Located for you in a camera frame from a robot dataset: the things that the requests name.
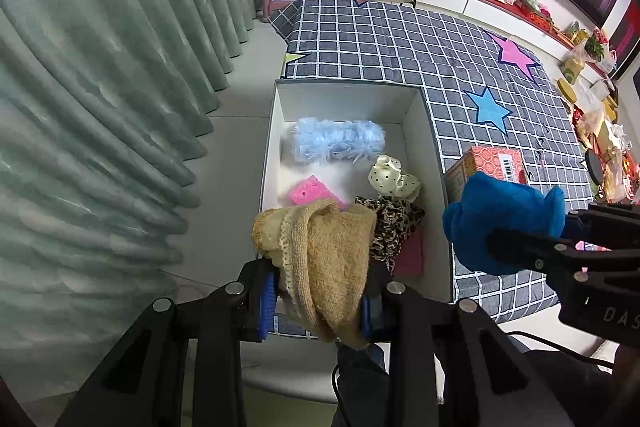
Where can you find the cream polka dot scrunchie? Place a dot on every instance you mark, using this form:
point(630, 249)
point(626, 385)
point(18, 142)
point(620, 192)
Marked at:
point(395, 182)

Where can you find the red printed carton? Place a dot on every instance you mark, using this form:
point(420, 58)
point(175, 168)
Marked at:
point(492, 162)

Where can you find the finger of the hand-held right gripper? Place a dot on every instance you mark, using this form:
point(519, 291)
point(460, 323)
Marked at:
point(525, 249)
point(605, 217)

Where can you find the grey green curtain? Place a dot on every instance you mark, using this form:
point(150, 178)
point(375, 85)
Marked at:
point(100, 107)

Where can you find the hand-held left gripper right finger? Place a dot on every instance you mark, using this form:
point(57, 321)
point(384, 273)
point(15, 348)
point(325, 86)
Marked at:
point(365, 317)

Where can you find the clear jar with gold lid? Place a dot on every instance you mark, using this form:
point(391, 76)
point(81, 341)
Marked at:
point(567, 88)

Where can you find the red topped wall cabinet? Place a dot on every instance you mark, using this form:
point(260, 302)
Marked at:
point(490, 2)

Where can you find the light blue fluffy cloth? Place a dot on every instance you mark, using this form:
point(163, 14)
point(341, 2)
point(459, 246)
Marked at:
point(340, 141)

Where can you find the beige knitted cloth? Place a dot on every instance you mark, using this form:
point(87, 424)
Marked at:
point(330, 257)

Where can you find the grey checked star bedsheet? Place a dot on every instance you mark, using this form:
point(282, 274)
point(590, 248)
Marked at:
point(400, 47)

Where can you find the pile of snack packets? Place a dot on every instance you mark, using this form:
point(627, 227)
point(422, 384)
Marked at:
point(600, 132)

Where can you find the black round disc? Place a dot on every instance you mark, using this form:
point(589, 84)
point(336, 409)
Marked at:
point(595, 172)

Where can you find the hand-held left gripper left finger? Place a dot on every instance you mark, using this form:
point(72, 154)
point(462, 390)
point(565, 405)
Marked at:
point(267, 302)

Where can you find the leopard print scrunchie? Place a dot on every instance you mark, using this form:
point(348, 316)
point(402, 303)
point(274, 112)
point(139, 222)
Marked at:
point(395, 222)

